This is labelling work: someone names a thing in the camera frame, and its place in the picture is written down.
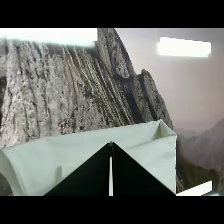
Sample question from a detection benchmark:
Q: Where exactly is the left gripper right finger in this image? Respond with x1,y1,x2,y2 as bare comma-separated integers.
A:
111,141,176,197

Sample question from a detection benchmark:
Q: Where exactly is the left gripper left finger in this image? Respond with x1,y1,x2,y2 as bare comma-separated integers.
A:
44,142,111,197

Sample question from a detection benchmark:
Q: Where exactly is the white T-shirt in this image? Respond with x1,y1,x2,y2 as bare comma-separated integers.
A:
0,119,178,197

